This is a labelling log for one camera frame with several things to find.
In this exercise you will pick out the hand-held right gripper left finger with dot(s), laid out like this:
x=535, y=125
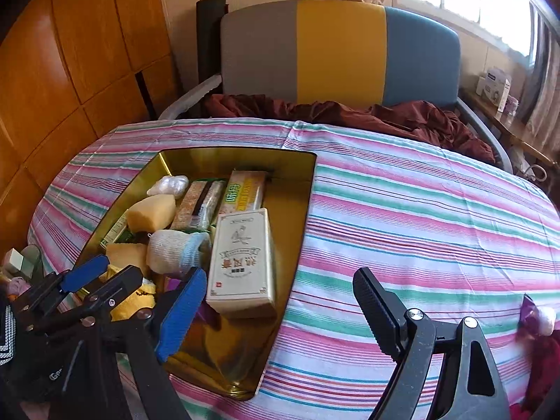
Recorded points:
x=179, y=315

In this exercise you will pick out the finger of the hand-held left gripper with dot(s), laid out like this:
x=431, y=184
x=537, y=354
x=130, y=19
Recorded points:
x=124, y=280
x=83, y=273

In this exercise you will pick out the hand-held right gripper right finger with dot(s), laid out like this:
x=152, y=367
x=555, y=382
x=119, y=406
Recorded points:
x=372, y=302

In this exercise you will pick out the yellow cloth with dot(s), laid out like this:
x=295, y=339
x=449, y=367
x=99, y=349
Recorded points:
x=133, y=302

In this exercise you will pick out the yellow sponge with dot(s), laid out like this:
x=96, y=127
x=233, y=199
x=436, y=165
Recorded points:
x=127, y=256
x=151, y=212

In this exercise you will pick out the cream box with green label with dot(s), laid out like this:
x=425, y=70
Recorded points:
x=114, y=232

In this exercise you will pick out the white blue sock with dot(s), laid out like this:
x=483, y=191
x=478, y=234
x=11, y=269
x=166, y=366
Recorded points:
x=170, y=249

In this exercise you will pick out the large cream printed box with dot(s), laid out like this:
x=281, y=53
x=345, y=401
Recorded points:
x=243, y=267

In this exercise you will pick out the clear rice cracker packet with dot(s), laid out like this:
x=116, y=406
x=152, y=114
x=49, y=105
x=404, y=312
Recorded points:
x=197, y=205

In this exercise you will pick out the white plastic-wrapped ball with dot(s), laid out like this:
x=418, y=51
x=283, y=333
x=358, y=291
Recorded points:
x=168, y=186

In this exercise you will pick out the gold metal tin box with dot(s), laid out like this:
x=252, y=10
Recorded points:
x=288, y=210

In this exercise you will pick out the yellow green snack packet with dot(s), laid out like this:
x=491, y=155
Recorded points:
x=245, y=190

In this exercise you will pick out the pale green box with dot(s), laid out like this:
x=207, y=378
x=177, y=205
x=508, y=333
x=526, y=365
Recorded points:
x=22, y=260

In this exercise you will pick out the pink green striped tablecloth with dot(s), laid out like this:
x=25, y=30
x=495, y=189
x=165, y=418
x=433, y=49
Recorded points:
x=393, y=210

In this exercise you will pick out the purple snack packet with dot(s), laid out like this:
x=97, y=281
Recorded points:
x=529, y=310

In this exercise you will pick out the white pink fluffy ball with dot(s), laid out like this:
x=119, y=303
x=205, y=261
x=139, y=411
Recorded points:
x=547, y=319

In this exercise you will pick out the maroon fabric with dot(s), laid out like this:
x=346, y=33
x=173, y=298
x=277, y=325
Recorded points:
x=542, y=372

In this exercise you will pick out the dark red cloth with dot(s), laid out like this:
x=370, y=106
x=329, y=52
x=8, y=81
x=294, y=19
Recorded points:
x=393, y=118

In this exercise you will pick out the wooden cabinet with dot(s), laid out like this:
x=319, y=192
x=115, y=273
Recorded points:
x=65, y=74

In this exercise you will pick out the wooden window shelf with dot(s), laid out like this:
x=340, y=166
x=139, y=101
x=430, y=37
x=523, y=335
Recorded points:
x=507, y=129

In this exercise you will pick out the small purple box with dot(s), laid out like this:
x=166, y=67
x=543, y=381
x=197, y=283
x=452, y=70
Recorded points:
x=511, y=106

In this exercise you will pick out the white cardboard box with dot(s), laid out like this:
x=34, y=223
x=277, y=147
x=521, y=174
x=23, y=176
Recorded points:
x=494, y=85

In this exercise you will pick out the grey yellow blue chair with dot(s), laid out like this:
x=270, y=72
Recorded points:
x=341, y=48

